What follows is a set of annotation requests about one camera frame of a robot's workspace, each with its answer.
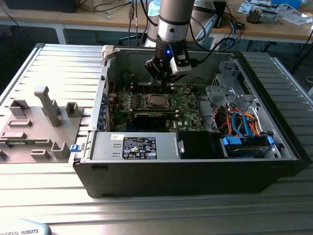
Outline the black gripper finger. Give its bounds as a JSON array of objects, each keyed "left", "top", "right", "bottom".
[
  {"left": 168, "top": 71, "right": 188, "bottom": 86},
  {"left": 144, "top": 55, "right": 171, "bottom": 87}
]

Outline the wire locking lever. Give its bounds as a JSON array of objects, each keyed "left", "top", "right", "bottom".
[{"left": 139, "top": 75, "right": 148, "bottom": 97}]

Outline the metal socket cover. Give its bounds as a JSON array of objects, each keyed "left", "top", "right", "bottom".
[{"left": 144, "top": 93, "right": 170, "bottom": 110}]

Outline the silver CPU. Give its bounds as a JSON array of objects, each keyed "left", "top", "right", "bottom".
[{"left": 149, "top": 94, "right": 165, "bottom": 105}]

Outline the copper CPU cooler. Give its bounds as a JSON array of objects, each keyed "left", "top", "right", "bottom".
[{"left": 246, "top": 6, "right": 262, "bottom": 24}]

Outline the green motherboard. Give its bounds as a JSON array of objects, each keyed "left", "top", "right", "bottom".
[{"left": 109, "top": 84, "right": 205, "bottom": 132}]

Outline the grey metal drive cage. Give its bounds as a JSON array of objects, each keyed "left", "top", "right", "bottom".
[{"left": 204, "top": 61, "right": 261, "bottom": 116}]

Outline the black graphics card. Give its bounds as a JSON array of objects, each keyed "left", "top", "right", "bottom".
[{"left": 132, "top": 111, "right": 168, "bottom": 128}]

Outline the beige case latch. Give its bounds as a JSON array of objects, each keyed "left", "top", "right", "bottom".
[{"left": 101, "top": 45, "right": 115, "bottom": 61}]

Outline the black upright box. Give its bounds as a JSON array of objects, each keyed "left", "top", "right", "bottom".
[{"left": 213, "top": 1, "right": 227, "bottom": 28}]

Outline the blue disk carrier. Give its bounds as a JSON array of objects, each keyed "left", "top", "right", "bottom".
[{"left": 219, "top": 135, "right": 275, "bottom": 159}]

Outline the grey power supply unit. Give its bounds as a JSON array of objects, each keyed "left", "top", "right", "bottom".
[{"left": 90, "top": 132, "right": 181, "bottom": 160}]

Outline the wooden desk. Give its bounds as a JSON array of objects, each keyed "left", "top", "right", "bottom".
[
  {"left": 211, "top": 0, "right": 313, "bottom": 45},
  {"left": 0, "top": 0, "right": 150, "bottom": 45}
]

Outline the black PC case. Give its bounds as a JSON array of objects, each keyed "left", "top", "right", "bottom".
[{"left": 67, "top": 45, "right": 309, "bottom": 199}]

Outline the grey metal device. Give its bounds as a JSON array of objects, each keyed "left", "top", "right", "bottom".
[{"left": 260, "top": 9, "right": 279, "bottom": 24}]

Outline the blue box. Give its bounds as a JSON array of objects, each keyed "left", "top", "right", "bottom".
[{"left": 271, "top": 0, "right": 303, "bottom": 8}]

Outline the black computer box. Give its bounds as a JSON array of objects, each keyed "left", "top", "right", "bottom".
[{"left": 3, "top": 0, "right": 79, "bottom": 13}]

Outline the grey parts rack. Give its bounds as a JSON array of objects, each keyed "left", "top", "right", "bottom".
[{"left": 0, "top": 86, "right": 85, "bottom": 164}]

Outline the pale blue teach pendant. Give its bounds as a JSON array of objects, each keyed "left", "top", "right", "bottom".
[{"left": 0, "top": 217, "right": 52, "bottom": 235}]

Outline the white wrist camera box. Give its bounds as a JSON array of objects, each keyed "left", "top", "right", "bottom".
[{"left": 169, "top": 54, "right": 192, "bottom": 75}]

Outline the blue data cable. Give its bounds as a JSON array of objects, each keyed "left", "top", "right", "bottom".
[{"left": 231, "top": 110, "right": 255, "bottom": 141}]

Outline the orange wire bundle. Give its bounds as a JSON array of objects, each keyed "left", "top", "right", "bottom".
[{"left": 217, "top": 111, "right": 264, "bottom": 137}]

